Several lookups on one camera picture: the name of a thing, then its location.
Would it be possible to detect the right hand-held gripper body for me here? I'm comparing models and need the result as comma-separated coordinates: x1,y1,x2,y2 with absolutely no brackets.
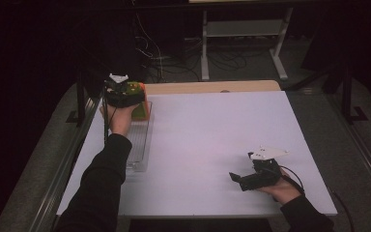
239,146,290,192

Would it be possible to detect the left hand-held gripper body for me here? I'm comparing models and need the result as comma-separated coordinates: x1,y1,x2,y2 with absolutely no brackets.
103,73,143,109

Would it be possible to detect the orange phone case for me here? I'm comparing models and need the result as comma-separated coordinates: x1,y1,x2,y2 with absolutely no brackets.
137,82,152,121

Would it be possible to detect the clear plastic container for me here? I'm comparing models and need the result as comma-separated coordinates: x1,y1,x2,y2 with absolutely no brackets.
125,101,155,172

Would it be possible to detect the person's left hand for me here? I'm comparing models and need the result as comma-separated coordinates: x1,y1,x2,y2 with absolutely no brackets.
100,103,140,138

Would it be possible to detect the person's right hand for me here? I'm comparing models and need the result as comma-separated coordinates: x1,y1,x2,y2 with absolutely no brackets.
256,168,304,206

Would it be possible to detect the black metal stand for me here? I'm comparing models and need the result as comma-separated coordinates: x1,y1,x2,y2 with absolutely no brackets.
65,72,90,128
340,62,369,126

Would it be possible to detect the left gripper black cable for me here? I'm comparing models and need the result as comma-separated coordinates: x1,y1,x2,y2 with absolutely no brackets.
101,96,111,144

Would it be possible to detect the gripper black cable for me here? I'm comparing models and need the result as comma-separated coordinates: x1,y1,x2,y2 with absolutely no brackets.
101,96,111,144
278,164,305,195

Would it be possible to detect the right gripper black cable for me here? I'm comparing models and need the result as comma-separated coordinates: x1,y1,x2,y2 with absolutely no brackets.
278,164,305,195

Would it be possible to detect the tangle of floor cables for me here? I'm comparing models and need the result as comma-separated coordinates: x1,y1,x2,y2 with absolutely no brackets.
134,13,250,82

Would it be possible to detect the grey metal rail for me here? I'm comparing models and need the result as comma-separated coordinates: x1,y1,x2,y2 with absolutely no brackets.
327,93,371,202
28,96,101,232

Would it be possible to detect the white metal stand frame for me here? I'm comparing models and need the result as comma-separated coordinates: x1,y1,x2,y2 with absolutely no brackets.
200,7,295,82

